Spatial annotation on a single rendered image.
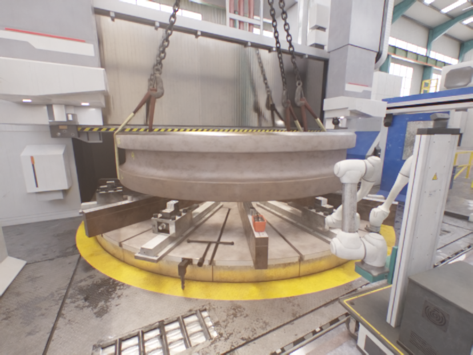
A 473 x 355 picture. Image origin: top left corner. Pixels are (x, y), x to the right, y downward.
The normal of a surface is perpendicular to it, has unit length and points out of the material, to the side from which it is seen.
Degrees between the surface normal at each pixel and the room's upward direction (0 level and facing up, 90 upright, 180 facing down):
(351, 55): 90
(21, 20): 90
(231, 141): 90
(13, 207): 90
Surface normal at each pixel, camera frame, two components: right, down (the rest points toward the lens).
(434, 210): 0.33, 0.18
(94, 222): 0.76, 0.13
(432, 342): -0.94, 0.07
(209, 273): -0.10, 0.19
